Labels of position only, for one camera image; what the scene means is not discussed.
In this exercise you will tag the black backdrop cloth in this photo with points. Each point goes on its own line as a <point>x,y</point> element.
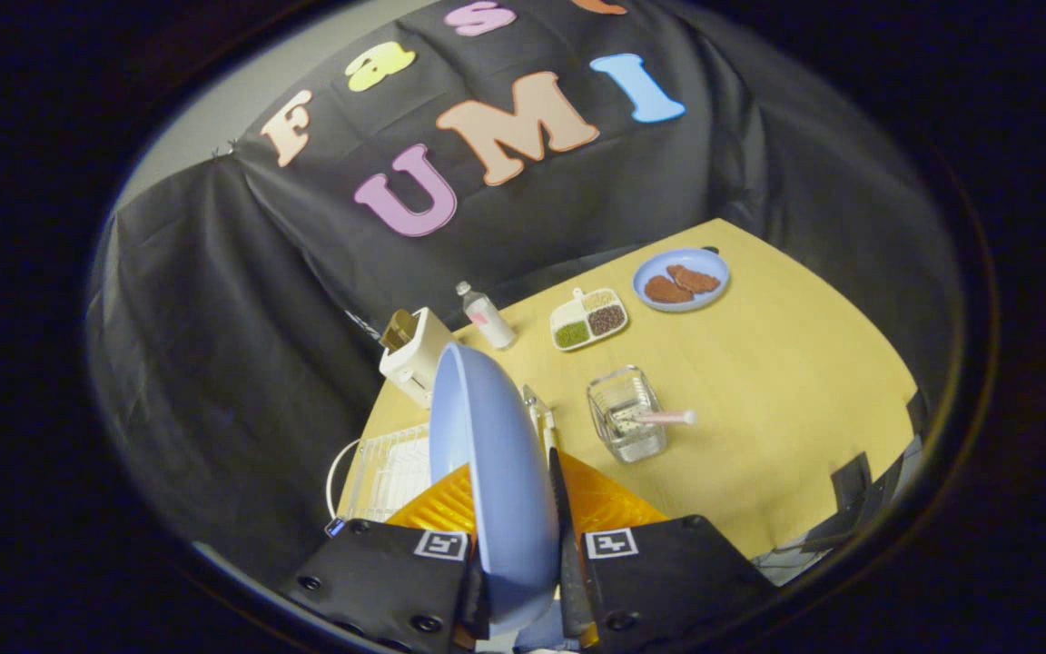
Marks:
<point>487,227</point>

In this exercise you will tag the small clear bottle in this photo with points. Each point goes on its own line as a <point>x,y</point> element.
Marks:
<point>488,318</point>

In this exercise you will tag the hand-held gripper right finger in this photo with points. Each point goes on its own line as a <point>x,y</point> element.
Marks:
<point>668,581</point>

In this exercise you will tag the light blue plate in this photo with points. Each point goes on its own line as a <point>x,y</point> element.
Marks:
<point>496,472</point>

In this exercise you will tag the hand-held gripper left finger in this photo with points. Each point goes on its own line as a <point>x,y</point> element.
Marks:
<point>378,581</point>

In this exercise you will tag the blue plate with patties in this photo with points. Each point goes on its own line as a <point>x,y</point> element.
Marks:
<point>679,279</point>

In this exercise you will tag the white divided snack tray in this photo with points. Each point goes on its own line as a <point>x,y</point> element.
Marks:
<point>588,319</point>

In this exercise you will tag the brown patty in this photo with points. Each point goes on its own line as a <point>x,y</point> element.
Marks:
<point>666,291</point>
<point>694,279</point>

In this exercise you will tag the white toaster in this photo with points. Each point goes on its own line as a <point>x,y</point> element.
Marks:
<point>414,359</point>

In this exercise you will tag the white dish rack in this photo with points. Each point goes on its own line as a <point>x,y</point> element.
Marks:
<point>396,472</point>

